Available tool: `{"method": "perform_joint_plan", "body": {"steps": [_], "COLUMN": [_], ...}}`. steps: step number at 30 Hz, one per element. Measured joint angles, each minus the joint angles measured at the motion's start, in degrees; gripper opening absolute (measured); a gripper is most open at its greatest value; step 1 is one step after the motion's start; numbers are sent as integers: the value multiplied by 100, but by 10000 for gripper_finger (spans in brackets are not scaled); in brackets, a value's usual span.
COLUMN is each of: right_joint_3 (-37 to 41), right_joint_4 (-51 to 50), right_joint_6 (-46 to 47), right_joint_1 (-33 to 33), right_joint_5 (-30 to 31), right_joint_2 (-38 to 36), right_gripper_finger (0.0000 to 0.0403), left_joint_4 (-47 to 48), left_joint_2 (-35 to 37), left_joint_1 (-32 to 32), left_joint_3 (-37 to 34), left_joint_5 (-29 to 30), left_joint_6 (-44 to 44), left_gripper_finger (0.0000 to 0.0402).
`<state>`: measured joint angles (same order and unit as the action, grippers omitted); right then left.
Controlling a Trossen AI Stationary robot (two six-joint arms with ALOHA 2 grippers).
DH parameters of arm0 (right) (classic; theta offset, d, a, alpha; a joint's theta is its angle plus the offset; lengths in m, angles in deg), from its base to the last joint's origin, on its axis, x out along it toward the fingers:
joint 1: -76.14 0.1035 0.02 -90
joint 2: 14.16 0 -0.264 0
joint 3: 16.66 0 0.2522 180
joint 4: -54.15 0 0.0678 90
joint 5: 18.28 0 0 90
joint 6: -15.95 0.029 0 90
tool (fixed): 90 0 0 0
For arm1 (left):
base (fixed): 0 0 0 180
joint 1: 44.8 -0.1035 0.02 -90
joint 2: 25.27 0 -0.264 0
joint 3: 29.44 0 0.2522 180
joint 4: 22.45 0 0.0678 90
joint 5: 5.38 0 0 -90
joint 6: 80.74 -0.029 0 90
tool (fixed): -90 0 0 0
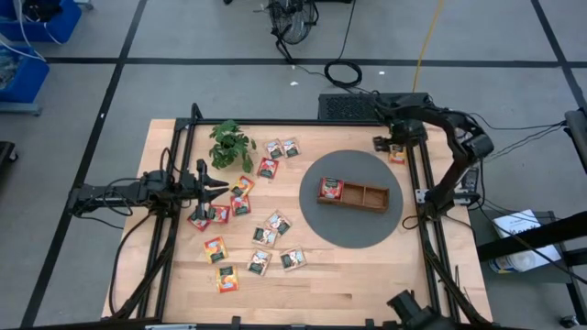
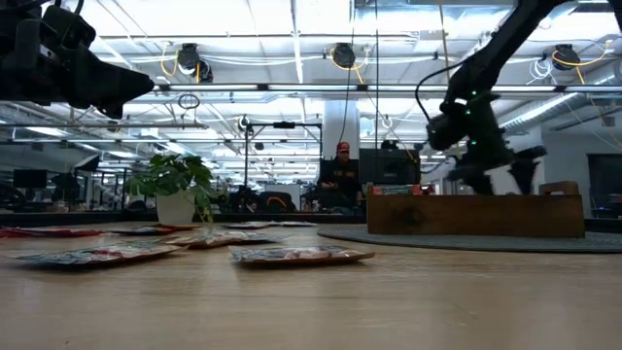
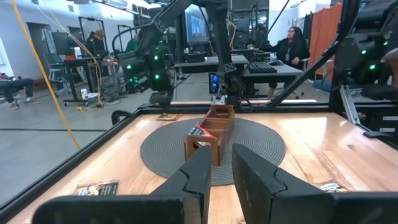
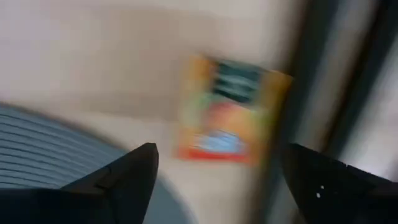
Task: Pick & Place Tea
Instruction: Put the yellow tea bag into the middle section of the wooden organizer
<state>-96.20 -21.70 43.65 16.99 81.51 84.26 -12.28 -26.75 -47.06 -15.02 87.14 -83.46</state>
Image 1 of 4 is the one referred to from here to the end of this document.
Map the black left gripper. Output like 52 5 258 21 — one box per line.
181 158 230 221

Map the orange tea packet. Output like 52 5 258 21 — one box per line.
215 265 240 294
388 144 408 166
230 175 256 198
203 236 229 265

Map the red tea packet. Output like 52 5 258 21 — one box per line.
256 157 280 181
186 213 212 233
208 203 231 225
229 194 252 217
318 177 345 202

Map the wooden compartment tray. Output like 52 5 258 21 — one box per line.
316 176 391 215

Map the beige tea packet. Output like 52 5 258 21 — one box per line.
281 137 302 160
251 225 279 248
246 248 273 278
279 246 308 272
265 209 293 237
264 138 284 160

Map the green potted plant white pot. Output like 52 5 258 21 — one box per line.
208 119 258 174

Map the black computer case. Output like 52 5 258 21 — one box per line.
317 92 433 122

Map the round grey woven mat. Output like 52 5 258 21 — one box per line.
298 148 405 250

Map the grey side table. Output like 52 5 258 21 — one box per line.
468 208 574 288

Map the black floor fan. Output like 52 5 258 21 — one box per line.
254 0 321 64

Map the black metal stand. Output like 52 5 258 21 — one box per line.
476 211 587 330

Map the black boxy device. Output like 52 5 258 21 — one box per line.
386 288 442 330

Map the blue storage bin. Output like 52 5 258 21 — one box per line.
0 0 83 45
0 44 50 105

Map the black cart base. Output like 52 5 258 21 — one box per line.
0 140 19 167

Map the yellow hanging cable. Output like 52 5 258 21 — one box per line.
411 0 445 94

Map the coiled black floor cable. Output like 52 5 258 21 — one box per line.
323 0 364 89

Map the black aluminium table frame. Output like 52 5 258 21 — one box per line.
101 102 494 330

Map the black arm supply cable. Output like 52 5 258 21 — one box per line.
107 213 155 318

